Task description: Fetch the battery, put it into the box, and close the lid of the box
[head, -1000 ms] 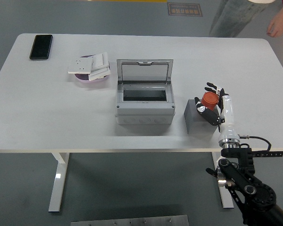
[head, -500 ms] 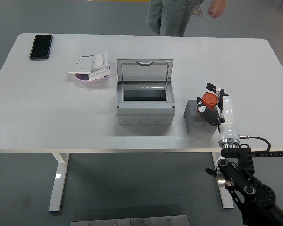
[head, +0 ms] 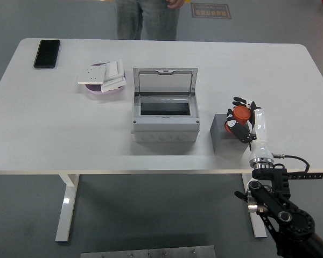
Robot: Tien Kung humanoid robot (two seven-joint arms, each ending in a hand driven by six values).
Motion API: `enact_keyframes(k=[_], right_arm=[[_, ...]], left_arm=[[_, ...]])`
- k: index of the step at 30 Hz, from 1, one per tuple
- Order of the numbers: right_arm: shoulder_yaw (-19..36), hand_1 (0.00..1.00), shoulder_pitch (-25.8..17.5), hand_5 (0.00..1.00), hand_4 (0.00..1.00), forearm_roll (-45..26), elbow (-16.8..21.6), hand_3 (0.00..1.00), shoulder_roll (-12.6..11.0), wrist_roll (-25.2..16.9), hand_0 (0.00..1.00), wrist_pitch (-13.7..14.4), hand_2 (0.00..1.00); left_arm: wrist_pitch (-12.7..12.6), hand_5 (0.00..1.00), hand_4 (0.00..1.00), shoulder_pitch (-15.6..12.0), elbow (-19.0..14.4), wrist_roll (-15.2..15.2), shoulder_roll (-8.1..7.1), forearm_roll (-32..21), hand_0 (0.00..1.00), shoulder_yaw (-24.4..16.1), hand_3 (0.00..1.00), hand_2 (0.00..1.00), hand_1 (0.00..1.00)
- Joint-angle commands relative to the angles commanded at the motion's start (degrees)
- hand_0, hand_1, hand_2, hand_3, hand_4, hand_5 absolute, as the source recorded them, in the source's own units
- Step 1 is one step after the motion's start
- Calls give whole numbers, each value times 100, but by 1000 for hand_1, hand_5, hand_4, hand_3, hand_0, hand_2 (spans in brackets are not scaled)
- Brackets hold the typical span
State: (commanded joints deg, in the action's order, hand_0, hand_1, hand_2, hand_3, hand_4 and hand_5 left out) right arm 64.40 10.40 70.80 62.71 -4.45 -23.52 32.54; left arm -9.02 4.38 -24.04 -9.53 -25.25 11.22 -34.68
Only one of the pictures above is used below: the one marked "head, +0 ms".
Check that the grey block with round hole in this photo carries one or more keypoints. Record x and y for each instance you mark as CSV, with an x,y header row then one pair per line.
x,y
220,134

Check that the black table control panel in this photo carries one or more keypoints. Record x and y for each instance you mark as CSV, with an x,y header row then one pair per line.
x,y
307,176

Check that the white wall socket panel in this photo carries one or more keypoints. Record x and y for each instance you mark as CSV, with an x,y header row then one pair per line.
x,y
91,75

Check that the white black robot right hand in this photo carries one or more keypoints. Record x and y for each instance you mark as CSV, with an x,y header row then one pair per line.
x,y
259,129

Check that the white wall switch panel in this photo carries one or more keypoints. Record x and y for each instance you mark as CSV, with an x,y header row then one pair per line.
x,y
114,68
113,85

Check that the person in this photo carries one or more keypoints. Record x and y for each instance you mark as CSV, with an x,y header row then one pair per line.
x,y
148,18

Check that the transparent hinged box lid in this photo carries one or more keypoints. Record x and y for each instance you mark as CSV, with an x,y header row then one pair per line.
x,y
164,82

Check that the grey plastic junction box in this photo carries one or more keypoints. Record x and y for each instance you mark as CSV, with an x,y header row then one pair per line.
x,y
164,126

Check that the purple shallow bowl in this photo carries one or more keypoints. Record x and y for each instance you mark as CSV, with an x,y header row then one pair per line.
x,y
97,91

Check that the brown floor sign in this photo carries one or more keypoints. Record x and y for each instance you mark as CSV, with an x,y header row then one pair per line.
x,y
211,10

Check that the orange cylindrical battery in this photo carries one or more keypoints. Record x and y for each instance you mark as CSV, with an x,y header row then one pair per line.
x,y
242,114

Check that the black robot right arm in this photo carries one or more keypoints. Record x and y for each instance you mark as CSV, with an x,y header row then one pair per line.
x,y
282,212

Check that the person's left hand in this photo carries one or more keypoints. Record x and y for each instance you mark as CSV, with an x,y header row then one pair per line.
x,y
175,3

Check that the white table leg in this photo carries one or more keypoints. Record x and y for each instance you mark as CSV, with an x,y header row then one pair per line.
x,y
258,228
66,209

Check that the grey metal plate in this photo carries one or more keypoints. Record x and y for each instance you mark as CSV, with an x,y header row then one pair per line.
x,y
148,252

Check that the black smartphone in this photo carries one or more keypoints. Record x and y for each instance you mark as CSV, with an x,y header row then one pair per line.
x,y
46,53

